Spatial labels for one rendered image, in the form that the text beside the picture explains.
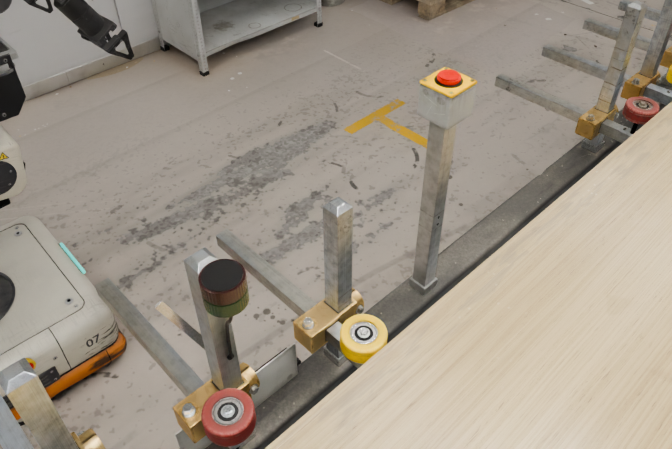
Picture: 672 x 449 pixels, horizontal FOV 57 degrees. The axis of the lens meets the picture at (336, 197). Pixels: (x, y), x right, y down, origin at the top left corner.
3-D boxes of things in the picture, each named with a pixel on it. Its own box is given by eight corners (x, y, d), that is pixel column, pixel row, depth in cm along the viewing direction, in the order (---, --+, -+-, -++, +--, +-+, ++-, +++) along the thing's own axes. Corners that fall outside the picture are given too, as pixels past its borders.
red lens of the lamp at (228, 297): (191, 286, 81) (189, 275, 80) (229, 263, 84) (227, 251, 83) (218, 313, 78) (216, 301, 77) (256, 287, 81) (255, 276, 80)
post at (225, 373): (226, 438, 114) (181, 255, 82) (241, 425, 116) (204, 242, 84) (238, 451, 112) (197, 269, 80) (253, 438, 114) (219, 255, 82)
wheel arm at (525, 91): (493, 88, 187) (495, 75, 184) (500, 84, 188) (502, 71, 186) (632, 150, 163) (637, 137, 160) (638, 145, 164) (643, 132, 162)
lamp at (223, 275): (212, 370, 94) (189, 273, 80) (242, 348, 97) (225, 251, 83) (236, 395, 91) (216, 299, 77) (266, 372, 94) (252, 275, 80)
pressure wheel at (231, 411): (201, 446, 101) (189, 408, 94) (240, 414, 105) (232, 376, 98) (230, 481, 97) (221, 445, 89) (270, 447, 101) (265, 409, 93)
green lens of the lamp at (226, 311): (194, 299, 83) (192, 288, 81) (231, 275, 86) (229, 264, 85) (221, 325, 80) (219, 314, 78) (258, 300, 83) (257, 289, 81)
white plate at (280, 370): (183, 461, 109) (173, 432, 103) (296, 372, 123) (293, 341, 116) (185, 464, 109) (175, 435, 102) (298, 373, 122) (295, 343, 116)
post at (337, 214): (327, 374, 131) (322, 202, 99) (339, 364, 133) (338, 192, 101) (338, 384, 129) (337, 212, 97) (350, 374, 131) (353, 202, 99)
